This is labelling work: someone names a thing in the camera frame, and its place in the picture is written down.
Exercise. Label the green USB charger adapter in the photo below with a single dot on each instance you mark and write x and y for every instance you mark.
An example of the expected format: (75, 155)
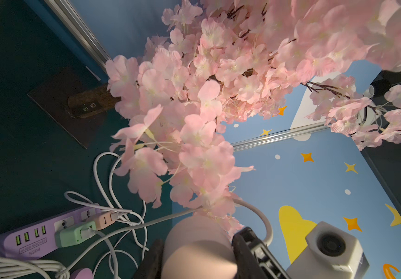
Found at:
(75, 234)

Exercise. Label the purple power strip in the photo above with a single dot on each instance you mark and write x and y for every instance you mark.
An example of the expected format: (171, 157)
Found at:
(37, 240)

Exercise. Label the pink artificial blossom tree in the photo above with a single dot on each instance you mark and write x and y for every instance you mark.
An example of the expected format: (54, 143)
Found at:
(226, 61)

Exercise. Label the pink USB charger adapter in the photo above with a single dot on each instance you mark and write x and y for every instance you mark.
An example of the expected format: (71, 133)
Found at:
(103, 220)

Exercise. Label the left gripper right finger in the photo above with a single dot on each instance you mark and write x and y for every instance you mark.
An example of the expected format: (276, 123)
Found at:
(253, 258)

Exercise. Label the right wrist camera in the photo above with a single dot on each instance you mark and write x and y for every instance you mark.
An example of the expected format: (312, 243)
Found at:
(331, 253)

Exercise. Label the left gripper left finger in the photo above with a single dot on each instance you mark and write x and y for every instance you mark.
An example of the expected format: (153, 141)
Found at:
(151, 265)

